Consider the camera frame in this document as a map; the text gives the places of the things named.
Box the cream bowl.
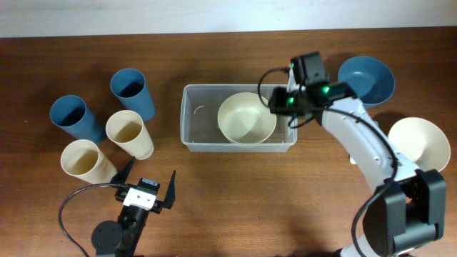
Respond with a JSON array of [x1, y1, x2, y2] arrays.
[[388, 117, 451, 171], [217, 92, 277, 143]]

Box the cream cup near container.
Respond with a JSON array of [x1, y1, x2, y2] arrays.
[[106, 110, 154, 160]]

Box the blue cup near container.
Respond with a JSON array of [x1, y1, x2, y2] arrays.
[[110, 68, 156, 121]]

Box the cream cup front left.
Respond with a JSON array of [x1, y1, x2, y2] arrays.
[[60, 139, 117, 184]]

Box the clear plastic container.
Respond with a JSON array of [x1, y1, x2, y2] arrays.
[[180, 84, 298, 152]]

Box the blue cup far left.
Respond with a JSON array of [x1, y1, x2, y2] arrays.
[[49, 95, 106, 145]]

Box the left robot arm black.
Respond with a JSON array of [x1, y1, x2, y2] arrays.
[[91, 158, 176, 256]]

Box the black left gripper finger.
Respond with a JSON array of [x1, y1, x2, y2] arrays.
[[163, 171, 176, 209], [110, 157, 136, 188]]

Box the left camera black cable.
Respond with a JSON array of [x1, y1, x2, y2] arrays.
[[58, 182, 129, 257]]

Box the blue bowl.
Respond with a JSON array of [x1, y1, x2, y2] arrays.
[[338, 56, 396, 109]]

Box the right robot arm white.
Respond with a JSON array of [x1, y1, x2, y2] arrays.
[[266, 52, 451, 256]]

